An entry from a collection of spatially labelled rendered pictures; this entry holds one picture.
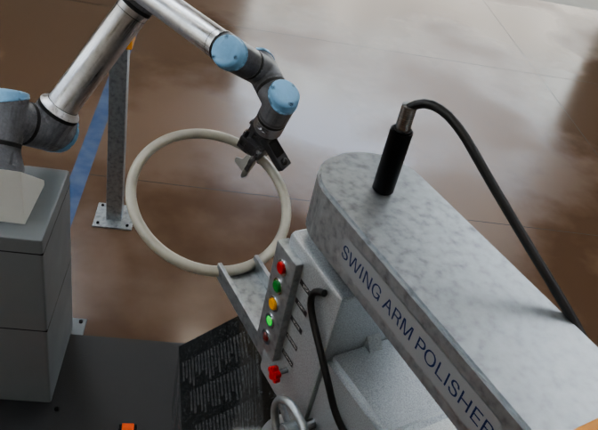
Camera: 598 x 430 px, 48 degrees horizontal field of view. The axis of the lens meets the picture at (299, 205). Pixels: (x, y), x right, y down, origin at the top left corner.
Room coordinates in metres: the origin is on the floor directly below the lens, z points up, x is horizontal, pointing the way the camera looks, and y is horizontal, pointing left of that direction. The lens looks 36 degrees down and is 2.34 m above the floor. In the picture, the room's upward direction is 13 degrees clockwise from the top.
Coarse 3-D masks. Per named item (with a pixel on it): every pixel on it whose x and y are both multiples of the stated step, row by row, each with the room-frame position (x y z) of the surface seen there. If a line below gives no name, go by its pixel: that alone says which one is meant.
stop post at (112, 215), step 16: (128, 48) 2.67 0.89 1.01; (128, 64) 2.73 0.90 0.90; (112, 80) 2.68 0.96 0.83; (128, 80) 2.76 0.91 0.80; (112, 96) 2.68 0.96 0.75; (112, 112) 2.68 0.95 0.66; (112, 128) 2.68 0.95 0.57; (112, 144) 2.68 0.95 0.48; (112, 160) 2.68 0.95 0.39; (112, 176) 2.68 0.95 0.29; (112, 192) 2.68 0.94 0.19; (112, 208) 2.68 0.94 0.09; (96, 224) 2.62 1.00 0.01; (112, 224) 2.65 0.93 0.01; (128, 224) 2.67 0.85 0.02
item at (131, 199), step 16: (160, 144) 1.63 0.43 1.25; (144, 160) 1.56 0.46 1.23; (256, 160) 1.74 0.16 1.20; (128, 176) 1.49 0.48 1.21; (272, 176) 1.70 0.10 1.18; (128, 192) 1.44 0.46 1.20; (128, 208) 1.40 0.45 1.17; (288, 208) 1.61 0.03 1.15; (144, 224) 1.37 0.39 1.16; (288, 224) 1.56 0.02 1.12; (144, 240) 1.34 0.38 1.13; (160, 256) 1.32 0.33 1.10; (176, 256) 1.32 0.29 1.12; (272, 256) 1.45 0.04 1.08; (208, 272) 1.32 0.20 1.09; (240, 272) 1.36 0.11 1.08
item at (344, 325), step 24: (312, 240) 1.01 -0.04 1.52; (312, 264) 0.96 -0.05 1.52; (312, 288) 0.94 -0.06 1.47; (336, 288) 0.90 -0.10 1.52; (336, 312) 0.88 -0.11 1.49; (360, 312) 0.91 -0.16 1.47; (312, 336) 0.91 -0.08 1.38; (336, 336) 0.88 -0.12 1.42; (360, 336) 0.92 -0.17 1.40; (384, 336) 0.96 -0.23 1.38; (264, 360) 1.02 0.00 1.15; (312, 360) 0.89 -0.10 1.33; (288, 384) 0.93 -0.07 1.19; (312, 384) 0.88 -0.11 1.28
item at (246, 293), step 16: (256, 256) 1.41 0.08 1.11; (224, 272) 1.32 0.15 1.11; (256, 272) 1.39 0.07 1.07; (224, 288) 1.30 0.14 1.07; (240, 288) 1.32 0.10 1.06; (256, 288) 1.33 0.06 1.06; (240, 304) 1.22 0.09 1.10; (256, 304) 1.27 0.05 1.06; (256, 320) 1.22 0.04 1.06; (256, 336) 1.14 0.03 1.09
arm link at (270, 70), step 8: (256, 48) 1.78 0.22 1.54; (264, 48) 1.80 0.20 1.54; (264, 56) 1.73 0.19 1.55; (272, 56) 1.80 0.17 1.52; (264, 64) 1.71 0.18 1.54; (272, 64) 1.75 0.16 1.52; (264, 72) 1.71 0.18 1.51; (272, 72) 1.72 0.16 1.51; (280, 72) 1.75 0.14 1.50; (248, 80) 1.69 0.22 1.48; (256, 80) 1.70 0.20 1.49; (264, 80) 1.70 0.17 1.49; (256, 88) 1.70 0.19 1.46
